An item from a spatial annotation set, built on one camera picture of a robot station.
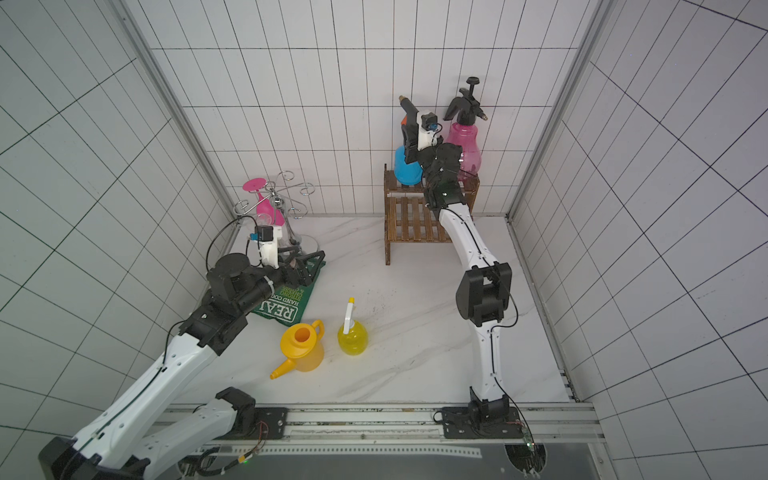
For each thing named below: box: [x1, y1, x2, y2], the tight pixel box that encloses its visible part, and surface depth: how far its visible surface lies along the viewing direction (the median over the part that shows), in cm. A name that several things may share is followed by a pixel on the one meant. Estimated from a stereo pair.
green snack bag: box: [251, 261, 327, 327], surface depth 92 cm
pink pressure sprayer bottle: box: [443, 76, 488, 176], surface depth 83 cm
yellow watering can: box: [270, 320, 325, 380], surface depth 77 cm
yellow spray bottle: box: [338, 297, 369, 356], surface depth 77 cm
